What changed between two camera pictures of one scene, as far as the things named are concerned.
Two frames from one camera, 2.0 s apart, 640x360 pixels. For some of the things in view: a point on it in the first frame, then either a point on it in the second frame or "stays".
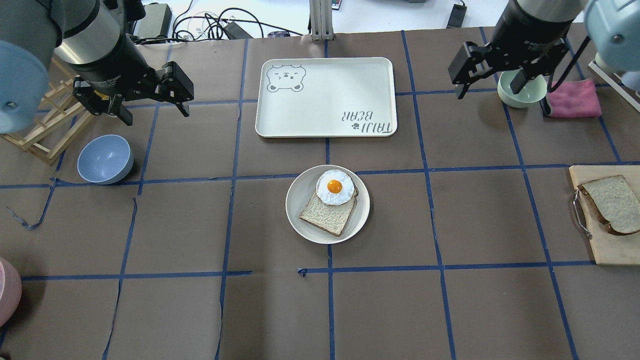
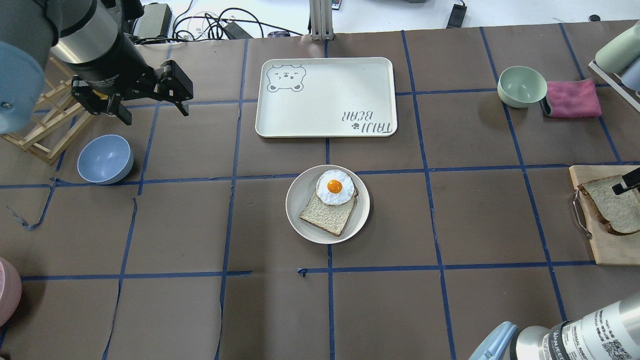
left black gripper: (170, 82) stays
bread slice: (617, 203) stays
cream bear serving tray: (332, 97) stays
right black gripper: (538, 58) -> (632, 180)
